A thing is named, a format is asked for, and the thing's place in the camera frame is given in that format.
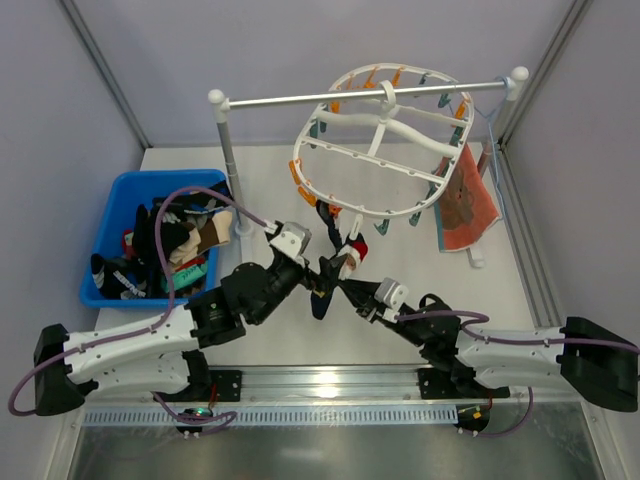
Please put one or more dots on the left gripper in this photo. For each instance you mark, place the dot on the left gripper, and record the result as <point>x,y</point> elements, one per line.
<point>304,273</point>

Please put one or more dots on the white oval clip hanger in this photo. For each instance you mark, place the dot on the white oval clip hanger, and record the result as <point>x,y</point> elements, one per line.
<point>388,149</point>

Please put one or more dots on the aluminium rail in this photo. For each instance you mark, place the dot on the aluminium rail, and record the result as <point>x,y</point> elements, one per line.
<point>320,385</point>

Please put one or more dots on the pile of socks in bin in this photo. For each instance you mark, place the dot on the pile of socks in bin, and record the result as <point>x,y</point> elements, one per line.
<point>186,235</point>

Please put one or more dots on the blue wire hanger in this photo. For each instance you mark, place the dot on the blue wire hanger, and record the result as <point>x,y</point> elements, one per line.
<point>492,135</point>

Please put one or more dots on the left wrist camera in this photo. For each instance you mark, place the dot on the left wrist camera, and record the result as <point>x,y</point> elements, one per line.
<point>288,238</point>

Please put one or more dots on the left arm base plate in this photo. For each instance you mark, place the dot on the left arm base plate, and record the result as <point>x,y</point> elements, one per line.
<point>225,385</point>

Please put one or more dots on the beige brown striped sock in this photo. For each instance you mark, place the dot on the beige brown striped sock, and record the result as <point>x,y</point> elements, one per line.
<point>216,231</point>

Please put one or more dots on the white drying rack stand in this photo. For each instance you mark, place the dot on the white drying rack stand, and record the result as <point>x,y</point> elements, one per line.
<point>260,178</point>

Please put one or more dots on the orange bear towel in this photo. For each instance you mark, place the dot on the orange bear towel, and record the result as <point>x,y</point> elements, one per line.
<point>465,211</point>

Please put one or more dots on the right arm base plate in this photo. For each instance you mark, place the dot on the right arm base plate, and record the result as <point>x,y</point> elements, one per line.
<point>437,385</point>

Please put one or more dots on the navy christmas sock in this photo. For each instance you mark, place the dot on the navy christmas sock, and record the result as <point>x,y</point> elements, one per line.
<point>322,295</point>
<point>353,246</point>

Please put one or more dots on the blue plastic bin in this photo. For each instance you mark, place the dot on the blue plastic bin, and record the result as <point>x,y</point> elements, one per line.
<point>128,191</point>

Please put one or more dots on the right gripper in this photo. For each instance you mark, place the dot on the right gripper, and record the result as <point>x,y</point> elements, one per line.
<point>367,302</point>

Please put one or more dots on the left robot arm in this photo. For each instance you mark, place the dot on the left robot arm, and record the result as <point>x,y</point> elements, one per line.
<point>165,355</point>

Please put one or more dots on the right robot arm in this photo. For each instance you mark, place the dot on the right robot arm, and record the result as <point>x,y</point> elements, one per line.
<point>580,356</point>

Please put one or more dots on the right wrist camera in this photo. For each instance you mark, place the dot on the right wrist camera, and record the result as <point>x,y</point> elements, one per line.
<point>391,293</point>

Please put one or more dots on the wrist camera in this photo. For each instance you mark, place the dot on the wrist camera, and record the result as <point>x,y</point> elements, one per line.
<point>288,238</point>
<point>391,293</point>

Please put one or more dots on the black blue sport sock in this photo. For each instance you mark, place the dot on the black blue sport sock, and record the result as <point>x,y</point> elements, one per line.
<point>197,203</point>
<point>119,278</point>

